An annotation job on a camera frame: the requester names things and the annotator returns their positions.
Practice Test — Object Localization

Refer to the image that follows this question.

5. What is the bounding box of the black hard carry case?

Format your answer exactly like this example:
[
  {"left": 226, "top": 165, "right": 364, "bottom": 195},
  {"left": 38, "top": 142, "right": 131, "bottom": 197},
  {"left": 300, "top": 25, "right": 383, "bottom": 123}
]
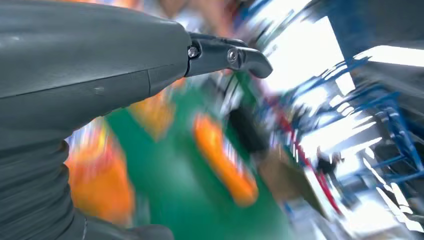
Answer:
[{"left": 227, "top": 106, "right": 270, "bottom": 155}]

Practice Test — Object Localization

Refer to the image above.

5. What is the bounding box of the person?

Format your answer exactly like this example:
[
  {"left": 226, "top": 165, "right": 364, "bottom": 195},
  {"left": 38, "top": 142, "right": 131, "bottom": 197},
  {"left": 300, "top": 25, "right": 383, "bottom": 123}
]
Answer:
[{"left": 315, "top": 146, "right": 343, "bottom": 177}]

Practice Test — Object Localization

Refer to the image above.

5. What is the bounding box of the red metal pole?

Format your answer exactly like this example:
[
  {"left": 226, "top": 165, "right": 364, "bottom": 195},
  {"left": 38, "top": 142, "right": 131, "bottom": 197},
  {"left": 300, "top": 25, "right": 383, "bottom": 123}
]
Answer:
[{"left": 277, "top": 111, "right": 344, "bottom": 217}]

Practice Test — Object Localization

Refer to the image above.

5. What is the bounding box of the yellow plastic sheet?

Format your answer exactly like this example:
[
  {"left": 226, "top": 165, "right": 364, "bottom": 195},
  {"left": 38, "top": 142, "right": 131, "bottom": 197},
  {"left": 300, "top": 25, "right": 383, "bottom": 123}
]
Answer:
[{"left": 128, "top": 77, "right": 187, "bottom": 141}]

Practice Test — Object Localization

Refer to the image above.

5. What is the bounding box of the orange detergent bottle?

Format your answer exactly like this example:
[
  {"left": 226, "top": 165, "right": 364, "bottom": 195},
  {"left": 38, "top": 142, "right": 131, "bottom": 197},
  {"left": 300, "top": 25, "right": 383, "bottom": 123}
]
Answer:
[
  {"left": 193, "top": 113, "right": 260, "bottom": 207},
  {"left": 64, "top": 117, "right": 137, "bottom": 228}
]

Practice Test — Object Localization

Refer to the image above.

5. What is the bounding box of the brown cardboard box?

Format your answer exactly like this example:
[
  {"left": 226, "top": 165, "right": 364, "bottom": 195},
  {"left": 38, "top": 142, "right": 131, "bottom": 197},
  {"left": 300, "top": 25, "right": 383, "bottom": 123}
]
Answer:
[{"left": 256, "top": 145, "right": 332, "bottom": 220}]

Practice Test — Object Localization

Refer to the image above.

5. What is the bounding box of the blue metal shelving rack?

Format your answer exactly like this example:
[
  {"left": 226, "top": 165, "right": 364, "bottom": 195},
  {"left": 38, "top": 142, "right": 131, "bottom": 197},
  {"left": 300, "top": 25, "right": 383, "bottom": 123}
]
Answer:
[{"left": 284, "top": 56, "right": 424, "bottom": 207}]

